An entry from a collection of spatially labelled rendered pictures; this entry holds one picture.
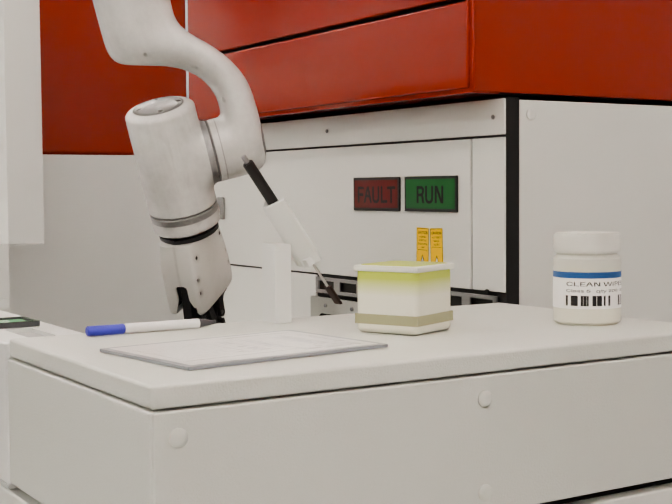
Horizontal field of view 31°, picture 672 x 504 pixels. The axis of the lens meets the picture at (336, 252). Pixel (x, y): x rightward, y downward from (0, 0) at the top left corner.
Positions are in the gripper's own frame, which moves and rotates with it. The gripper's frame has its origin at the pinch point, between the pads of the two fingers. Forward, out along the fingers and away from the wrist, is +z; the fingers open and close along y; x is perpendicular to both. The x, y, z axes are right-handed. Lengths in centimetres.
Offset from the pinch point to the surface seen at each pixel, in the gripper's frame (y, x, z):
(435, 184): -22.6, 25.2, -10.5
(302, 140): -44.9, -3.2, -8.1
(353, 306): -24.5, 9.3, 10.0
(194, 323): 24.6, 13.1, -16.9
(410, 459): 41, 41, -15
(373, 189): -30.3, 13.2, -6.3
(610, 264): 8, 53, -15
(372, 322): 22.5, 31.8, -16.4
